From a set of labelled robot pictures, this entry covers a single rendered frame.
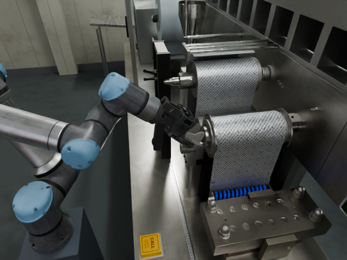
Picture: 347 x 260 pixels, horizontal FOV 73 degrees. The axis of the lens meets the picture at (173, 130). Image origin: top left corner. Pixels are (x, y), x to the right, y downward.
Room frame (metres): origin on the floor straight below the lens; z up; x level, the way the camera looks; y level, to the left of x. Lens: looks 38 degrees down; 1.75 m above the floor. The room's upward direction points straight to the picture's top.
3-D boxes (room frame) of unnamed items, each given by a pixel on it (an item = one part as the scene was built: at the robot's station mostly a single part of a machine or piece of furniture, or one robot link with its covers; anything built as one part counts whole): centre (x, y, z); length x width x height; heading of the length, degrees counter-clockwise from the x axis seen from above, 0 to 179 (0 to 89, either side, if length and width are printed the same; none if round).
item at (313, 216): (0.45, -0.48, 1.05); 0.04 x 0.04 x 0.04
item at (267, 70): (0.91, -0.36, 1.34); 0.07 x 0.07 x 0.07; 10
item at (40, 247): (0.46, 0.45, 0.95); 0.15 x 0.15 x 0.10
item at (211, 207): (0.48, -0.13, 1.05); 0.04 x 0.04 x 0.04
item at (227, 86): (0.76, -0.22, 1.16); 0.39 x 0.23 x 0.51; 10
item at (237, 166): (0.57, -0.25, 1.14); 0.23 x 0.01 x 0.18; 100
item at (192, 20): (1.34, -0.09, 1.19); 0.14 x 0.14 x 0.57
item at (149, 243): (0.41, 0.08, 0.91); 0.07 x 0.07 x 0.02; 10
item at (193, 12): (1.34, -0.09, 1.50); 0.14 x 0.14 x 0.06
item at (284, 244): (0.37, -0.34, 0.97); 0.10 x 0.03 x 0.11; 100
